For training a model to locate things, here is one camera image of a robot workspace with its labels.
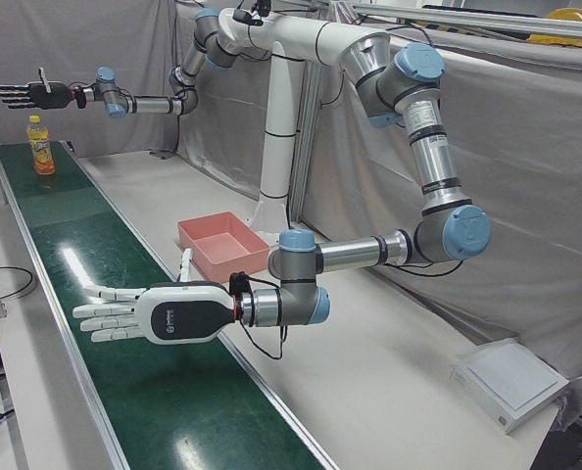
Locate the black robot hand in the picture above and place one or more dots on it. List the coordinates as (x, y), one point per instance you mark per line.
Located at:
(51, 95)

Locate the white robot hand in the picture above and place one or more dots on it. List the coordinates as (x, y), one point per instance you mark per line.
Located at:
(183, 313)

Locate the orange drink bottle yellow cap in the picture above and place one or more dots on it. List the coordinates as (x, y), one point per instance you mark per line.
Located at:
(41, 152)

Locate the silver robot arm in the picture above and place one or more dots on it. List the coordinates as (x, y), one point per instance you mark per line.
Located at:
(154, 104)
(433, 161)

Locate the pink plastic basket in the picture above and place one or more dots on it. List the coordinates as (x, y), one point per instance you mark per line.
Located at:
(222, 245)

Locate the green conveyor belt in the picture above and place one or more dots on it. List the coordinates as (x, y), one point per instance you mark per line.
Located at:
(173, 416)

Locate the aluminium profile column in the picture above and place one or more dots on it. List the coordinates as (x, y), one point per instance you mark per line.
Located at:
(303, 171)

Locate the white flat box device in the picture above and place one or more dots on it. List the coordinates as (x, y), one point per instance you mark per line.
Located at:
(511, 382)

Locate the grey backdrop curtain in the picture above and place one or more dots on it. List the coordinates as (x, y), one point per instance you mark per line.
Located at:
(516, 147)

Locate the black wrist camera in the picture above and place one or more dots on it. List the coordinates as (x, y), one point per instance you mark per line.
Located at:
(237, 283)
(80, 98)

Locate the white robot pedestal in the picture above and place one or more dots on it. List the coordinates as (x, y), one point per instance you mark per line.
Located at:
(277, 147)

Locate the black head camera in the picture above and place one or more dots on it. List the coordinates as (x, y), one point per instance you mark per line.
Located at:
(247, 17)

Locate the aluminium frame beam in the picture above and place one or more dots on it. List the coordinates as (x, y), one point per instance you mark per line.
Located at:
(467, 19)

